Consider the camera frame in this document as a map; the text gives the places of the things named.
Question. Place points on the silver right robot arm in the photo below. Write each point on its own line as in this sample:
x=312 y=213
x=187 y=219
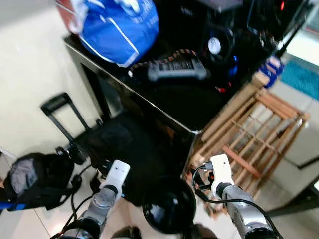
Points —
x=244 y=209

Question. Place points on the round black rubbish bin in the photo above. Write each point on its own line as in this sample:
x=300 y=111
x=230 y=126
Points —
x=169 y=206

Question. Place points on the wooden slatted rack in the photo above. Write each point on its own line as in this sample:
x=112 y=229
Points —
x=241 y=162

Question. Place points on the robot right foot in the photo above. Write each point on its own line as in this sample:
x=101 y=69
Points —
x=202 y=232

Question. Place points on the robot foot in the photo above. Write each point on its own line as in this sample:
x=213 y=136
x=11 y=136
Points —
x=127 y=233
x=202 y=232

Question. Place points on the glossy black table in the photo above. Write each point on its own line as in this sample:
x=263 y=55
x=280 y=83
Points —
x=189 y=104

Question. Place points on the black trolley suitcase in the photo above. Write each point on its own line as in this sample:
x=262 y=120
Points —
x=124 y=144

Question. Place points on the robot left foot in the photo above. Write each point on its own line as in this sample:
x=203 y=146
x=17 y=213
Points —
x=127 y=233

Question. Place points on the blue carton pack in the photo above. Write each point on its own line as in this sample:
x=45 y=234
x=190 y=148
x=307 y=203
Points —
x=273 y=69

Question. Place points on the round black fan white centre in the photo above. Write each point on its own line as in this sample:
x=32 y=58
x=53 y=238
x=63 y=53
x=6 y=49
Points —
x=214 y=46

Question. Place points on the teal floor mat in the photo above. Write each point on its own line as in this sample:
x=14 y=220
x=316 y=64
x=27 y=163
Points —
x=301 y=79

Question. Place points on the black grey backpack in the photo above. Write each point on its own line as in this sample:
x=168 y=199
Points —
x=45 y=184

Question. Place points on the blue plastic bag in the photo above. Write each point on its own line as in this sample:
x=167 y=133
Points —
x=114 y=32

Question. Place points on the red box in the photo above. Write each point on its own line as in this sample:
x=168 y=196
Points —
x=67 y=15

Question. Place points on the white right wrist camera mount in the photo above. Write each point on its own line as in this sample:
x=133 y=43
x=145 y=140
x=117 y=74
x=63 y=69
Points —
x=222 y=169

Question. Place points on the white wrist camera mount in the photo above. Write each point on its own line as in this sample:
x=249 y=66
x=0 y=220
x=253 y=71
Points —
x=222 y=169
x=117 y=173

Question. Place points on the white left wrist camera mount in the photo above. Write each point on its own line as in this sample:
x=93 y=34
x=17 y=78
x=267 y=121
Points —
x=117 y=173

